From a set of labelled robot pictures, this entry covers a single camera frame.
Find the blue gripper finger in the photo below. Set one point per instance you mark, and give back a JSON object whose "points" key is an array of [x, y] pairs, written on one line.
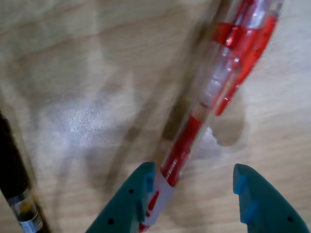
{"points": [[121, 208], [267, 208]]}

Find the red and white pen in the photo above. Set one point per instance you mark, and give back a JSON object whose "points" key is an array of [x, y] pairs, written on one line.
{"points": [[184, 145]]}

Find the black grip pen with barcode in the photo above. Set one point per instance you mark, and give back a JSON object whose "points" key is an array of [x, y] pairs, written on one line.
{"points": [[14, 174]]}

